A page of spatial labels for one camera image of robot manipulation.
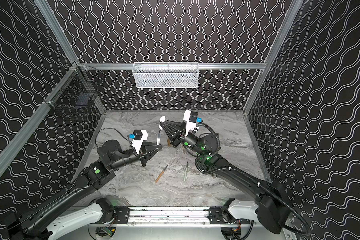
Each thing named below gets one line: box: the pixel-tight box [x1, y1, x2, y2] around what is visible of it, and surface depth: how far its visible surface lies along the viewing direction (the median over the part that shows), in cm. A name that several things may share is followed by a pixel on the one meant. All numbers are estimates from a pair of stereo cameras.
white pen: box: [156, 116, 166, 146], surface depth 59 cm
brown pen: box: [154, 165, 168, 183], surface depth 90 cm
